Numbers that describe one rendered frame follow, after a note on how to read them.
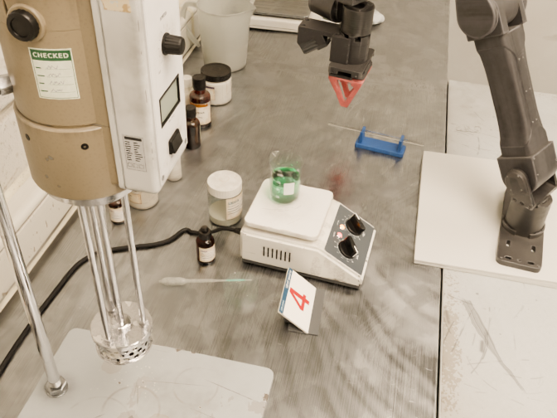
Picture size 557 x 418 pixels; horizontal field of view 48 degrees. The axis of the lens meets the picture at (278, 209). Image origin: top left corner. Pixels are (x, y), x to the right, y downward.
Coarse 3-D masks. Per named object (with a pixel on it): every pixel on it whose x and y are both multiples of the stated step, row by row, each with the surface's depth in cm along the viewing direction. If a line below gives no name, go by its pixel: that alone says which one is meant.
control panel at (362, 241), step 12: (336, 216) 103; (348, 216) 104; (336, 228) 101; (372, 228) 106; (336, 240) 99; (360, 240) 102; (336, 252) 98; (360, 252) 101; (348, 264) 98; (360, 264) 99
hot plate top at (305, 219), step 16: (304, 192) 104; (320, 192) 104; (256, 208) 100; (272, 208) 100; (288, 208) 100; (304, 208) 100; (320, 208) 101; (256, 224) 97; (272, 224) 97; (288, 224) 97; (304, 224) 98; (320, 224) 98
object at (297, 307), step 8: (296, 280) 96; (304, 280) 98; (296, 288) 95; (304, 288) 97; (312, 288) 98; (288, 296) 93; (296, 296) 94; (304, 296) 96; (288, 304) 92; (296, 304) 93; (304, 304) 95; (288, 312) 91; (296, 312) 93; (304, 312) 94; (296, 320) 92; (304, 320) 93
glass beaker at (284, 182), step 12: (276, 156) 100; (288, 156) 100; (276, 168) 97; (288, 168) 96; (300, 168) 97; (276, 180) 98; (288, 180) 97; (300, 180) 99; (276, 192) 99; (288, 192) 99; (276, 204) 101; (288, 204) 101
